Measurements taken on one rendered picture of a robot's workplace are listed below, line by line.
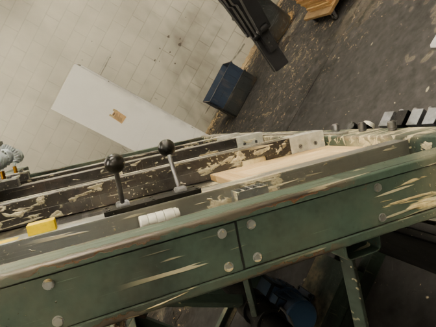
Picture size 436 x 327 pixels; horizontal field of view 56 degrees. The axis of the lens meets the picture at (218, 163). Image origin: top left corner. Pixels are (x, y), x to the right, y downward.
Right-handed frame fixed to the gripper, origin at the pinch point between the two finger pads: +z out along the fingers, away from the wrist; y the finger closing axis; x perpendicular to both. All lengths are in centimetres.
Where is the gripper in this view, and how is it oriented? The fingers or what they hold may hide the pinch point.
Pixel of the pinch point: (270, 51)
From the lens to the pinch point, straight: 77.5
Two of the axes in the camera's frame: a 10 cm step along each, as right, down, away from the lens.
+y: 2.4, 2.2, -9.5
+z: 5.8, 7.5, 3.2
